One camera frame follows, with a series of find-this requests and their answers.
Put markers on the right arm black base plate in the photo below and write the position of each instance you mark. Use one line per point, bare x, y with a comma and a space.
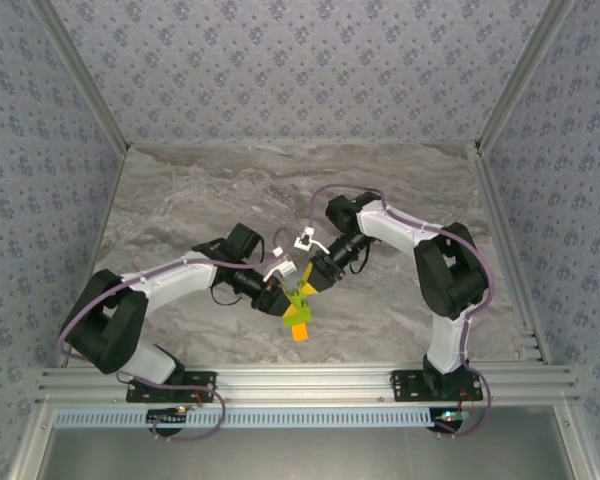
405, 385

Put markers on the aluminium frame post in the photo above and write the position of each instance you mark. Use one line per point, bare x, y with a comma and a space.
80, 75
525, 75

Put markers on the aluminium side frame rail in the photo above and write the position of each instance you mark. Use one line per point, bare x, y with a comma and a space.
510, 250

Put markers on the grey sheet metal panel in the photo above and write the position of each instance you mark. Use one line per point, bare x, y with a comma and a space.
300, 455

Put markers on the orange lego brick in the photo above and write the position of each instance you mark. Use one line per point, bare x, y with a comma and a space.
300, 333

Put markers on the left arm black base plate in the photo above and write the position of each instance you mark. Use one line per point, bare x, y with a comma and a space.
200, 385

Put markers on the wide aluminium frame rail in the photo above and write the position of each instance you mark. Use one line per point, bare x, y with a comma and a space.
300, 382

